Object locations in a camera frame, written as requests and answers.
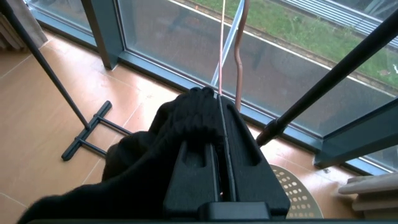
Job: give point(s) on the pink clothes hanger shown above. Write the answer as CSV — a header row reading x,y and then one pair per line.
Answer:
x,y
238,62

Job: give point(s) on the white laundry basket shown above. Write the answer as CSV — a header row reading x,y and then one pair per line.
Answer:
x,y
298,193

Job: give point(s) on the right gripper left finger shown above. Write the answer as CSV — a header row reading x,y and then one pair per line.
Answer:
x,y
191,186

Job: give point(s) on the black shorts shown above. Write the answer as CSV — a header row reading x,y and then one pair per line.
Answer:
x,y
133,186

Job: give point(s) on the black clothes rack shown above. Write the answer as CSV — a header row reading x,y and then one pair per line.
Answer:
x,y
326,85

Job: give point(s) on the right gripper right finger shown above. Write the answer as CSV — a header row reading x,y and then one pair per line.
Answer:
x,y
255,186

